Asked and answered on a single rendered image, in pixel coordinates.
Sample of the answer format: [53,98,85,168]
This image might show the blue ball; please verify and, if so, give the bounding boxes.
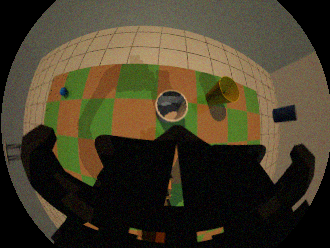
[60,87,68,96]

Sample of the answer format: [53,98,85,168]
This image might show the yellow cup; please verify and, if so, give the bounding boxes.
[206,76,240,105]

